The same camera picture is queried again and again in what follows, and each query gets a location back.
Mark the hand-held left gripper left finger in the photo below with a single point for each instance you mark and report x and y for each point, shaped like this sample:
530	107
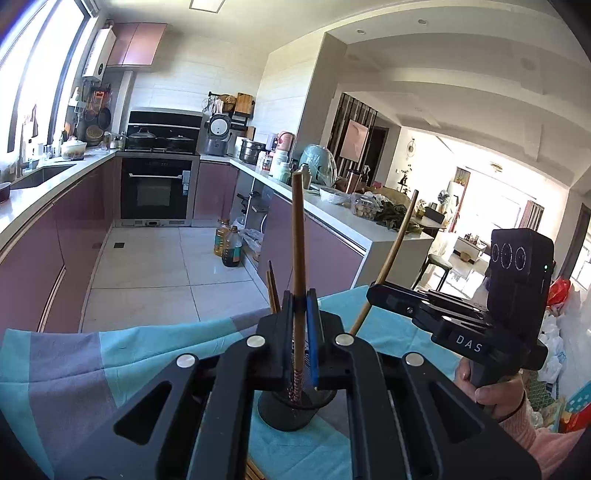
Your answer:
277	350

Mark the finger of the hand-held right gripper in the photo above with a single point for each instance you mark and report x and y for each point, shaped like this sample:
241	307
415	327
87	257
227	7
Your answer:
392	297

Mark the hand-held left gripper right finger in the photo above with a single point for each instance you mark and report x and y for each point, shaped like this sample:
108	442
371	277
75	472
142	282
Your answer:
312	341

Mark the plain wooden chopstick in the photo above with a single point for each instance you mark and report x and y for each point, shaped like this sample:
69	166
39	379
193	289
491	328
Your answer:
397	244

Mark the bundle of wooden chopsticks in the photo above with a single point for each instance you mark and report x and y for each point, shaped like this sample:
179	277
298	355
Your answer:
273	295

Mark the black mesh utensil holder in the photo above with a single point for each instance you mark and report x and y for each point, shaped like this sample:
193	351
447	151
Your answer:
295	417

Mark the wooden chopstick with patterned end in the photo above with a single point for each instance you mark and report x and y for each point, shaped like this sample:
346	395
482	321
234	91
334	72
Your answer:
298	254

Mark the person's right forearm pink sleeve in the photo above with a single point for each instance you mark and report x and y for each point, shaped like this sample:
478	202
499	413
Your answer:
545	443

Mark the person's right hand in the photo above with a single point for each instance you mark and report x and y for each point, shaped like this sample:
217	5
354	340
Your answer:
501	397

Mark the red plastic bag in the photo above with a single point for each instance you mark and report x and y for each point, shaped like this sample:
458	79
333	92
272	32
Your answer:
559	290

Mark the green stool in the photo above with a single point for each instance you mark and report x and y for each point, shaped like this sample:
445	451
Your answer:
436	263

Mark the white-topped kitchen counter island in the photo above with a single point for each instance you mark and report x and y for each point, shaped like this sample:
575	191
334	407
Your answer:
332	249

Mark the white plastic bags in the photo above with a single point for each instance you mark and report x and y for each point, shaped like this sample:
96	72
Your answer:
561	341

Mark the leafy green vegetables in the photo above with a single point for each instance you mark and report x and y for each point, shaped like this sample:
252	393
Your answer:
392	217

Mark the clear bag of food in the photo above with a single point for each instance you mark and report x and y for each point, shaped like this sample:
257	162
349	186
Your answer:
369	205

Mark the dark oil bottle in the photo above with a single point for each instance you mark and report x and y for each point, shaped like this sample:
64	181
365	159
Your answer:
232	251

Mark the yellow oil bottle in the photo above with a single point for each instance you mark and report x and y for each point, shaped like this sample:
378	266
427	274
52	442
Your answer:
220	240

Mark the colourful play mat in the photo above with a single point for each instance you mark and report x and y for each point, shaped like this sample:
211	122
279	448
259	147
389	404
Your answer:
577	413

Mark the mint green appliance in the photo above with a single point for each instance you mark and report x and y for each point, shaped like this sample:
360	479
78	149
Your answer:
318	161

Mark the white jar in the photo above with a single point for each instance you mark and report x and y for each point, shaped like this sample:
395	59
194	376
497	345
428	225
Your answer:
279	170

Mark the stainless steel pot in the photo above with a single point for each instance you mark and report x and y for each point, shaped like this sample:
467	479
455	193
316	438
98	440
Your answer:
251	151

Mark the black built-in oven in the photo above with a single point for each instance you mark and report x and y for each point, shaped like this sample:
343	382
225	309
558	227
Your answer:
154	189

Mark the teal and grey tablecloth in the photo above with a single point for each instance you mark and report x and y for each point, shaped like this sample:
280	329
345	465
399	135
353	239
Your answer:
69	369

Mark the grey rice cooker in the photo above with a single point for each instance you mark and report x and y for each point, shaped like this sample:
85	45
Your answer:
218	134

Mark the black pan with lid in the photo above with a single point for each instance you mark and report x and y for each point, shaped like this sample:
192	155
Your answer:
180	141

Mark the pink lower kitchen cabinets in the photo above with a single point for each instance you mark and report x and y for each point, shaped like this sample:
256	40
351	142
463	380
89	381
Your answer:
69	230

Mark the wooden cutting board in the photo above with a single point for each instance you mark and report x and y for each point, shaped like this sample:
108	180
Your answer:
244	104

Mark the black wok with lid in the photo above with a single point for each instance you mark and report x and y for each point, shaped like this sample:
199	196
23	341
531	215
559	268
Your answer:
142	137

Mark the black range hood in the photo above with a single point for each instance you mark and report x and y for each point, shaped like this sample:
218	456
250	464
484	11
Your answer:
166	121

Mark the white casserole pot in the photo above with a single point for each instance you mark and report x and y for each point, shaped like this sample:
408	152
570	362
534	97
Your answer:
74	148

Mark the hanging black pan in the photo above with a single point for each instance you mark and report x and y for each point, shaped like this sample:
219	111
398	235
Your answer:
104	119

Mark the kitchen sink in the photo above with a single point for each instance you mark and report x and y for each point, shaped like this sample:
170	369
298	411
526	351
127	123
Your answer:
44	175

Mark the dark bowl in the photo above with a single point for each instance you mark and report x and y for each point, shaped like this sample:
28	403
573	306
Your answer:
4	193

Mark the pink upper cabinet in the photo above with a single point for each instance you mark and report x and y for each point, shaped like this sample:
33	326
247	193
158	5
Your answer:
138	44

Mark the white water heater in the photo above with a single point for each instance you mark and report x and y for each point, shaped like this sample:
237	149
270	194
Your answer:
98	50

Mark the kitchen window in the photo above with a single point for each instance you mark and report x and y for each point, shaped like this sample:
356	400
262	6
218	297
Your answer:
37	69

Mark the pink wall picture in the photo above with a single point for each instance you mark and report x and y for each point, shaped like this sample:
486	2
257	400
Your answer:
354	141

